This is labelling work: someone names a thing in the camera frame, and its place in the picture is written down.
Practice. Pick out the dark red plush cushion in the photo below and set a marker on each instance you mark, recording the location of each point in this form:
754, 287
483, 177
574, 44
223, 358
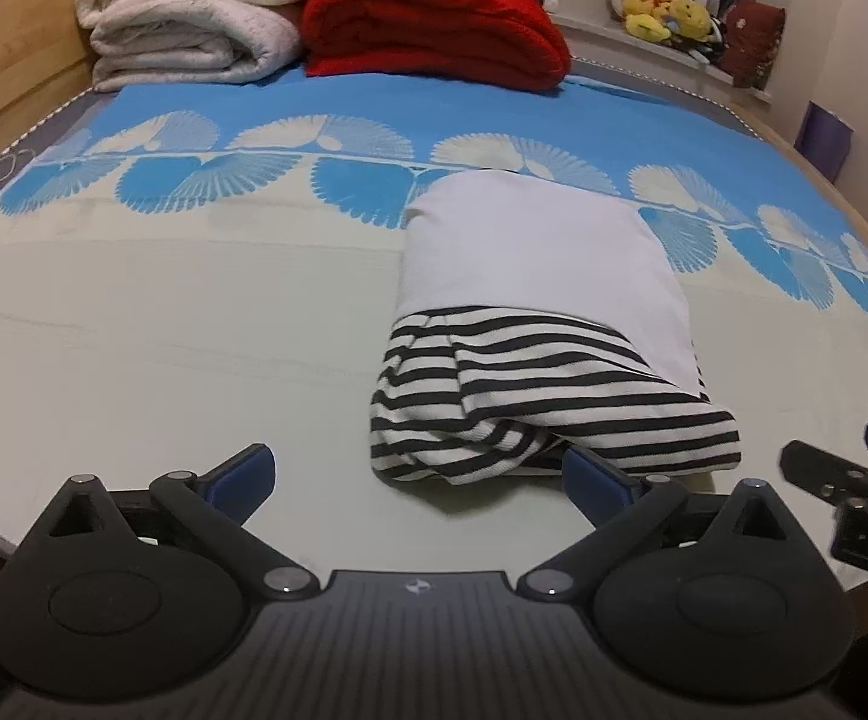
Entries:
752, 41

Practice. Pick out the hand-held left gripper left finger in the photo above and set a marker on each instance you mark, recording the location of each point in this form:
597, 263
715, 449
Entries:
242, 480

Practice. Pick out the white window sill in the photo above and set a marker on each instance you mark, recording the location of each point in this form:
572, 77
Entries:
591, 19

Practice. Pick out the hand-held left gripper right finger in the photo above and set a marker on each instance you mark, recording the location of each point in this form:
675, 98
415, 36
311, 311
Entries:
595, 484

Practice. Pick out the red folded blanket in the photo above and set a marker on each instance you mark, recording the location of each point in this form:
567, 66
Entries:
434, 26

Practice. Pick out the wooden headboard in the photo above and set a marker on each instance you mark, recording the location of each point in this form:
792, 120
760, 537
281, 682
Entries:
14, 67

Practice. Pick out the yellow plush toy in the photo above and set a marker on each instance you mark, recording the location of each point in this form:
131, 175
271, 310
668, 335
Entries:
647, 7
690, 19

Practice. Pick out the blue patterned bed mat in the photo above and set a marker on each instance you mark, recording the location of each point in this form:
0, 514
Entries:
179, 352

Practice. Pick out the purple box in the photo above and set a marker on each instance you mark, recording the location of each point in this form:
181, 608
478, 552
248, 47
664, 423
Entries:
823, 139

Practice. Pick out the white and striped hooded top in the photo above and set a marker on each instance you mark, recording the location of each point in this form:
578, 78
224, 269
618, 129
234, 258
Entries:
539, 262

